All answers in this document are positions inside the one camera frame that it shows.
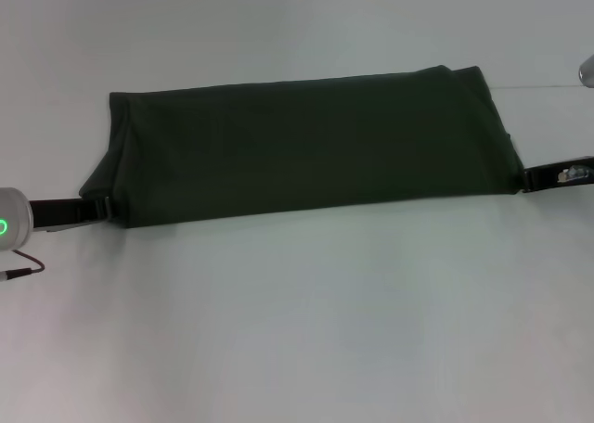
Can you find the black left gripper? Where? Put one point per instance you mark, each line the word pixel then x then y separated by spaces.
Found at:
pixel 58 209

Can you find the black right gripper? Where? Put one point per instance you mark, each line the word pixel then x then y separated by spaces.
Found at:
pixel 575 172

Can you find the dark green printed shirt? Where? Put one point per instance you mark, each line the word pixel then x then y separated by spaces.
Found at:
pixel 301 149

